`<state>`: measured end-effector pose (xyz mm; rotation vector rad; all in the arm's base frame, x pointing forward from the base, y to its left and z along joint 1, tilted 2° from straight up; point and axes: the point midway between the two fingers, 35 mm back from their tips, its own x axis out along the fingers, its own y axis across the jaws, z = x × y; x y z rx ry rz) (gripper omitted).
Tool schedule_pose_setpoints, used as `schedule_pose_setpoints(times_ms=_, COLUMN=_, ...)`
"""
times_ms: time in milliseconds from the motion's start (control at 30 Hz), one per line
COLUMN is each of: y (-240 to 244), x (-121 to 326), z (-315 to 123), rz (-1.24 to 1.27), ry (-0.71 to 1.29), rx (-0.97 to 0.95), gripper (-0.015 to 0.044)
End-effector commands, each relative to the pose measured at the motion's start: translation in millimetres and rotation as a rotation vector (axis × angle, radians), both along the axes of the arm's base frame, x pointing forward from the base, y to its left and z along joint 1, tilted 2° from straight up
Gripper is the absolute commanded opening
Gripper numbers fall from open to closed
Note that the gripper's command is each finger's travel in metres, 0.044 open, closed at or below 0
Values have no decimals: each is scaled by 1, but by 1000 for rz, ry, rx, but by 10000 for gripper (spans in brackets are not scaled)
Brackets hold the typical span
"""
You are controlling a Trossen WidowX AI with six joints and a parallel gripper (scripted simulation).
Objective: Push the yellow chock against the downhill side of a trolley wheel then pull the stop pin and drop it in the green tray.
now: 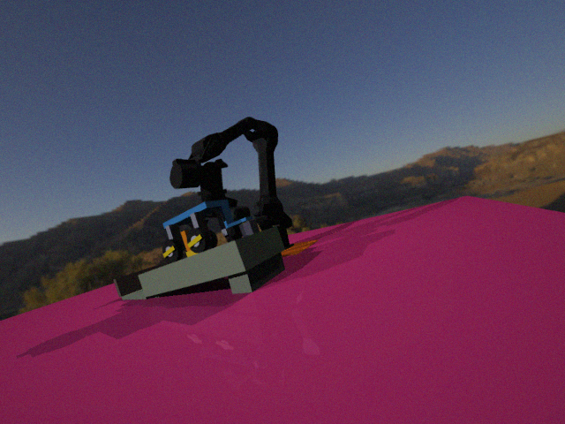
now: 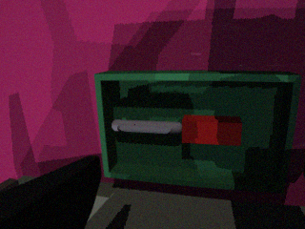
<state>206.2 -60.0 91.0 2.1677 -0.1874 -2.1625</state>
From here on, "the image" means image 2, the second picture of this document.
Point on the grey ramp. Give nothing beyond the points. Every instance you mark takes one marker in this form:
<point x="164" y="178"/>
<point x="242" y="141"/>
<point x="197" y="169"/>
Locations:
<point x="117" y="207"/>

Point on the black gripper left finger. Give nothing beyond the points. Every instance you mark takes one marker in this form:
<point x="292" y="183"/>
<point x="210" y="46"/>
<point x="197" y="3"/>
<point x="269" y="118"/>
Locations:
<point x="61" y="199"/>

